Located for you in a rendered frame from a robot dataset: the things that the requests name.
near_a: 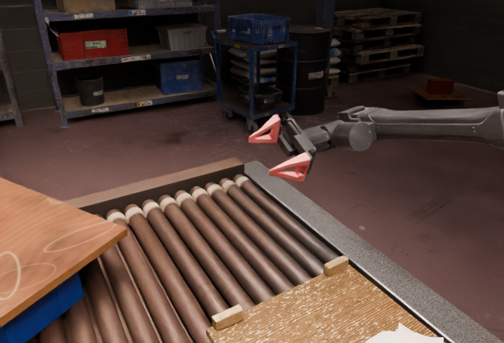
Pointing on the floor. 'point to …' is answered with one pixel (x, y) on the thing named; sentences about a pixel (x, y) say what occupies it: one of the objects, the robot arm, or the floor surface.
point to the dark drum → (304, 68)
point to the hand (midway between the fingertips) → (262, 154)
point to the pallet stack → (375, 42)
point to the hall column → (326, 7)
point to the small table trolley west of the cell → (231, 105)
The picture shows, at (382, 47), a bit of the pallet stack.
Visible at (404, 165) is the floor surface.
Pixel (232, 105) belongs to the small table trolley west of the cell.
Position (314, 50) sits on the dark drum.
